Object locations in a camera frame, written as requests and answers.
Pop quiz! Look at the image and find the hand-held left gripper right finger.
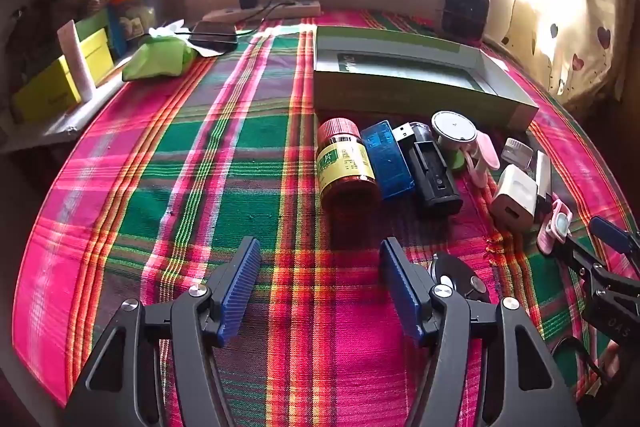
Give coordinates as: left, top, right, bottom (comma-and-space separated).
378, 237, 583, 427

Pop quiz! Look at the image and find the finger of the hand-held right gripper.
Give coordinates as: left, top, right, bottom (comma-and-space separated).
554, 234, 640, 302
589, 216, 640, 258

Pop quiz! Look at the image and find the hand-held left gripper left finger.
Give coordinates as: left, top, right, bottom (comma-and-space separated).
62, 236, 263, 427

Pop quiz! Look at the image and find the pink clip device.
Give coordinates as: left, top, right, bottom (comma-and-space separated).
537, 193, 573, 255

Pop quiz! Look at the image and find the silver white stick device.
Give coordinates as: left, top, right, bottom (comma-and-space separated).
534, 151, 553, 212

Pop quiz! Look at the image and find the white charger adapter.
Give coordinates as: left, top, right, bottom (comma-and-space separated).
490, 164, 540, 230

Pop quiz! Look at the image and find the small round white container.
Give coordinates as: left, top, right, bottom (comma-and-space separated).
501, 138, 535, 168

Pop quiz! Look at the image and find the blue transparent display module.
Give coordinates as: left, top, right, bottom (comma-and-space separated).
360, 120, 416, 202

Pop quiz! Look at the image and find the brown pill bottle red cap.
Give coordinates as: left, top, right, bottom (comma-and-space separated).
316, 118, 382, 211

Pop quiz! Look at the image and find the pink clip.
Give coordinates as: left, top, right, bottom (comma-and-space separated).
462, 130, 501, 172

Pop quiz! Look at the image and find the green can white lid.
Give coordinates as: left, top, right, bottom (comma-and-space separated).
431, 110, 480, 174

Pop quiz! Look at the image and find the green grey cardboard box lid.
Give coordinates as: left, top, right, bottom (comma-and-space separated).
312, 26, 540, 130

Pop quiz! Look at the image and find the plaid pink green blanket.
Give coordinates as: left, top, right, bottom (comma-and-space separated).
12, 7, 640, 427

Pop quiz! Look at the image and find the cream heart print curtain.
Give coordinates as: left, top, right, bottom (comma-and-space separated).
480, 0, 636, 108

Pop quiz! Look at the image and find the white shelf board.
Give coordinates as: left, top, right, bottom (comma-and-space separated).
0, 69, 131, 154

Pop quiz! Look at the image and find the green tissue packet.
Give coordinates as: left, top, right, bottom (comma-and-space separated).
121, 34, 198, 82

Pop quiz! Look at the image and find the black smartphone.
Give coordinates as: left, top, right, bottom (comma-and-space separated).
189, 21, 239, 52

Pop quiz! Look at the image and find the grey desktop fan heater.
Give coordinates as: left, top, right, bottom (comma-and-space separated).
439, 0, 491, 45

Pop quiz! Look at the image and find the yellow cardboard box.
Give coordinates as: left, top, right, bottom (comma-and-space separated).
11, 29, 117, 124

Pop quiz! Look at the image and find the white tube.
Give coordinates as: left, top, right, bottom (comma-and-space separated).
56, 20, 96, 102

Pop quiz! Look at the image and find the white power strip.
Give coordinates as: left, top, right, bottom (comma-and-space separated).
202, 0, 321, 24

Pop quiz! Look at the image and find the blue box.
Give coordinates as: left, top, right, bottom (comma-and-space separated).
106, 4, 128, 58

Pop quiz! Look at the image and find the clear plastic bin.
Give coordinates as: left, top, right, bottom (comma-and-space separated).
125, 0, 162, 32

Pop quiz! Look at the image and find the green cardboard box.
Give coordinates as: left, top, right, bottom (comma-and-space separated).
72, 9, 111, 38

